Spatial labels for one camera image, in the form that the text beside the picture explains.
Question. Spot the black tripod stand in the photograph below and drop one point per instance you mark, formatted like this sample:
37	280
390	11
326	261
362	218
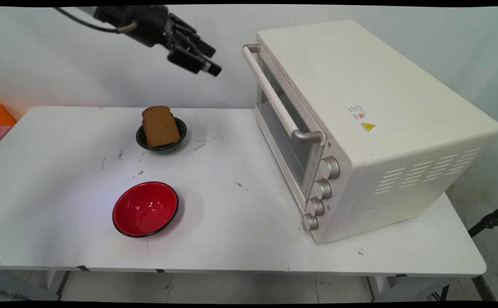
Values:
488	222

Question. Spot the small black bowl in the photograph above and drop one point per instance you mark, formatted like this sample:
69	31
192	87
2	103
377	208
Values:
182	130

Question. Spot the brown bread slice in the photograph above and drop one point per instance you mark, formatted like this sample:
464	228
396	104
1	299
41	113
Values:
160	126

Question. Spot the white printed oven label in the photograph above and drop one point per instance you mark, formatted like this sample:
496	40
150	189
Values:
357	112

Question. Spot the yellow warning sticker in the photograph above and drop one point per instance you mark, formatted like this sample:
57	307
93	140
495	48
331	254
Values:
368	127

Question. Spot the silver oven knob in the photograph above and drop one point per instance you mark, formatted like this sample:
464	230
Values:
330	167
316	207
323	188
310	222

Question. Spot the white table leg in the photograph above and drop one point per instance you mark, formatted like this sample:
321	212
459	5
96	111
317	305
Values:
379	288
56	284

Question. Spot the white toaster oven body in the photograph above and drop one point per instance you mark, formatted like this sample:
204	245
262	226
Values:
403	128

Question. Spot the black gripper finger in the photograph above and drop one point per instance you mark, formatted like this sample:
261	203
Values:
193	37
191	62

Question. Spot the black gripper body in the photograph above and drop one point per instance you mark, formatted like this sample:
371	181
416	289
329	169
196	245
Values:
142	23

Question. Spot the red bowl with black rim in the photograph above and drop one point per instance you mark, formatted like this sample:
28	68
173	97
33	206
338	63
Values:
145	209

